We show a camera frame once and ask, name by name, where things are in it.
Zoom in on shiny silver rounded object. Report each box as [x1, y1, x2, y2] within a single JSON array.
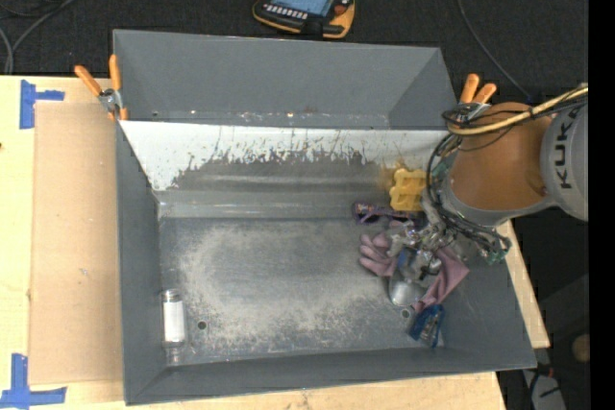
[[387, 275, 426, 308]]

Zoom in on pink cloth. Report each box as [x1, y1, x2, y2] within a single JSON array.
[[358, 229, 472, 315]]

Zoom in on purple sunglasses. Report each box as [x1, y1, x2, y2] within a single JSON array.
[[352, 201, 425, 226]]

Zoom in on yellow waffle toy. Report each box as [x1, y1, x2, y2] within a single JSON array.
[[387, 166, 430, 213]]

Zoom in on grey metal bin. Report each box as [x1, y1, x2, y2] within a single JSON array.
[[111, 29, 538, 405]]

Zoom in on brown cardboard board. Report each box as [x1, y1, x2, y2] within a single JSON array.
[[27, 101, 126, 386]]

